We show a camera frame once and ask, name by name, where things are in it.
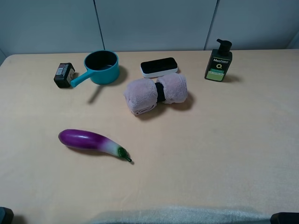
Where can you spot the teal saucepan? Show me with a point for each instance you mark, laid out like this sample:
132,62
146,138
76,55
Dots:
102,67

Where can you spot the dark green pump bottle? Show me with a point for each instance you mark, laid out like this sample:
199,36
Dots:
219,61

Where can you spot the black object bottom right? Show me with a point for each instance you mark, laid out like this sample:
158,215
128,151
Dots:
285,218

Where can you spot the black and white eraser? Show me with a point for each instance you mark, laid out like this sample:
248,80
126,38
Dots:
159,67

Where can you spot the black object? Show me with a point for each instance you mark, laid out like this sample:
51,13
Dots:
285,218
6,215

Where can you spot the small black box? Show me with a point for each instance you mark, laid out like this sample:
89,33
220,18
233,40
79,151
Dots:
64,74

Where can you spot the black object bottom left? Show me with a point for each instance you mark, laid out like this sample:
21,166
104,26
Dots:
6,215

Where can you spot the pink towel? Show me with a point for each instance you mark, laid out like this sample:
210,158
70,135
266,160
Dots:
143,95

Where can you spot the purple toy eggplant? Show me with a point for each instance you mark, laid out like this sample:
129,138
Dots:
89,141

